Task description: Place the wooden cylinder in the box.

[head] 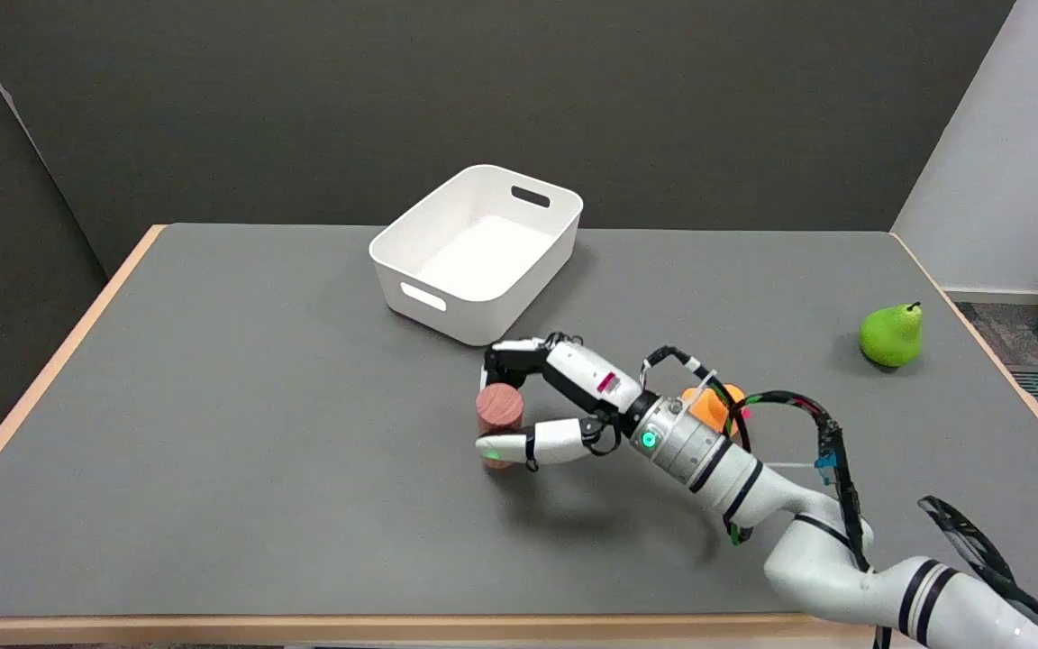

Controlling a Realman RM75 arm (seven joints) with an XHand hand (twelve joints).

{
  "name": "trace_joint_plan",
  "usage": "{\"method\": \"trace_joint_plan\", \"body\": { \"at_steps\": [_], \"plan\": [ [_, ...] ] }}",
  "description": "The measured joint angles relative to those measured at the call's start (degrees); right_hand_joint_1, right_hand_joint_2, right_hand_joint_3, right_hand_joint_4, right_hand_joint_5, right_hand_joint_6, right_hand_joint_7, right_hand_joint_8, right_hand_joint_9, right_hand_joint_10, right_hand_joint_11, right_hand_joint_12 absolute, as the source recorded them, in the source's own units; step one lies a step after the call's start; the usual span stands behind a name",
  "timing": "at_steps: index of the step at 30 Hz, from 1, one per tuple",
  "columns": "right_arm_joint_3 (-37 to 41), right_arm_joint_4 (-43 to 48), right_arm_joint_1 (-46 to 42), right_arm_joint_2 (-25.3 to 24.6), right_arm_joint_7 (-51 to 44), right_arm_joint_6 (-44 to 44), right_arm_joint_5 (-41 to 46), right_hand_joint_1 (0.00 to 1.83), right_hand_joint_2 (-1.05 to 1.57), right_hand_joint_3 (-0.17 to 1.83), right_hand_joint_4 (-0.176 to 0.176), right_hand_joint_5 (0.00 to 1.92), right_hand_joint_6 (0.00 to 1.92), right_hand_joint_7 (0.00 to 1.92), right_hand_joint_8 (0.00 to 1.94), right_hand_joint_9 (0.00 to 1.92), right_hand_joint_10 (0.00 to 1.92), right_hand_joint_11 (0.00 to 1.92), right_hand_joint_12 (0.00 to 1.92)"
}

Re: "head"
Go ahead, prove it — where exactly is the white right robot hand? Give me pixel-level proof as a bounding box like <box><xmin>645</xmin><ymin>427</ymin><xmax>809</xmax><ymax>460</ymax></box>
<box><xmin>475</xmin><ymin>334</ymin><xmax>663</xmax><ymax>472</ymax></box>

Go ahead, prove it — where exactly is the brown wooden cylinder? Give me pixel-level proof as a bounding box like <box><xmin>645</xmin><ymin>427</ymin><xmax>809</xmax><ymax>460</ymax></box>
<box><xmin>476</xmin><ymin>383</ymin><xmax>524</xmax><ymax>471</ymax></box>

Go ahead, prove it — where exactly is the white plastic box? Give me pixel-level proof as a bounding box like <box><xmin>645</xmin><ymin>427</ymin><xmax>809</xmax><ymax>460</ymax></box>
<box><xmin>369</xmin><ymin>164</ymin><xmax>585</xmax><ymax>348</ymax></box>

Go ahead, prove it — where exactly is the orange fruit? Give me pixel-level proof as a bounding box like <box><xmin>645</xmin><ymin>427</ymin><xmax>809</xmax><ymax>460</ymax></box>
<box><xmin>681</xmin><ymin>383</ymin><xmax>747</xmax><ymax>438</ymax></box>

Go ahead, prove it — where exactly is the green pear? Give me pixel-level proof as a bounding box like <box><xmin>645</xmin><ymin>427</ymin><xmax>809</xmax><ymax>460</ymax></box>
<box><xmin>859</xmin><ymin>302</ymin><xmax>924</xmax><ymax>369</ymax></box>

